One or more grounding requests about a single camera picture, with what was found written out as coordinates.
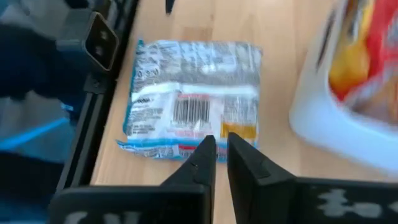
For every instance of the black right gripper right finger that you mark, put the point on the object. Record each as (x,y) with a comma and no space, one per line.
(280,202)

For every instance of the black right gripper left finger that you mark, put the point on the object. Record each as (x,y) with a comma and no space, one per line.
(140,205)

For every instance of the red Maruchan beef packet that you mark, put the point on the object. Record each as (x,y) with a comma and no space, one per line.
(377,105)
(381,31)

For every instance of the teal Maruchan noodle packet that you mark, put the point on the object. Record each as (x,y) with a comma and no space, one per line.
(192,93)

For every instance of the white plastic bin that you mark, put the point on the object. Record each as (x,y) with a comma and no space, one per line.
(320,124)

